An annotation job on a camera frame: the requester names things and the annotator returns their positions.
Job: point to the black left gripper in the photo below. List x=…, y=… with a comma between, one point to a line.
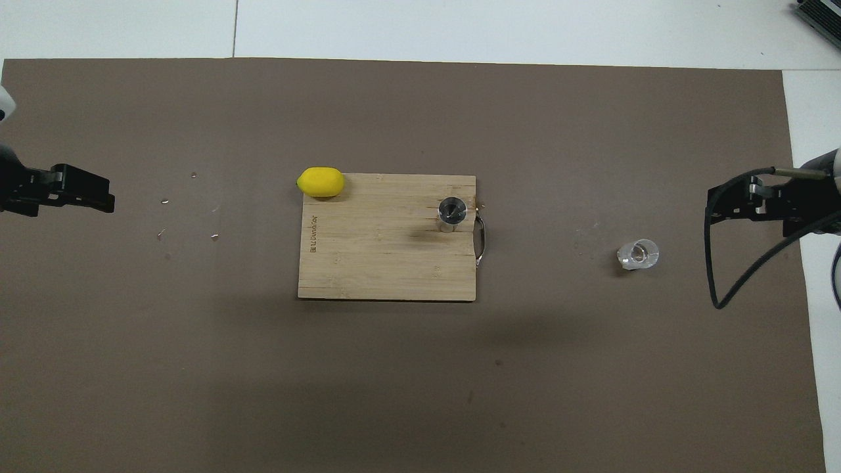
x=16, y=184

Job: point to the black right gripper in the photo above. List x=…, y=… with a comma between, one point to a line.
x=808, y=200

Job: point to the small clear glass cup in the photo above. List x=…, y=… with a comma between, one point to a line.
x=638, y=255

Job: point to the steel double jigger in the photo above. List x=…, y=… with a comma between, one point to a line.
x=452, y=210

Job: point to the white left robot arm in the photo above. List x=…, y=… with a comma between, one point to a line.
x=4, y=105

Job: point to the grey ribbed device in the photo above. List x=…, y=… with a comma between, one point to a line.
x=821, y=13

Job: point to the yellow lemon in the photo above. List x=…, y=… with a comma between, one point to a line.
x=320, y=182

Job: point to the bamboo cutting board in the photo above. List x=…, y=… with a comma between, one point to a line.
x=374, y=249

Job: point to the brown table mat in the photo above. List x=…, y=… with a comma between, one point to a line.
x=394, y=98

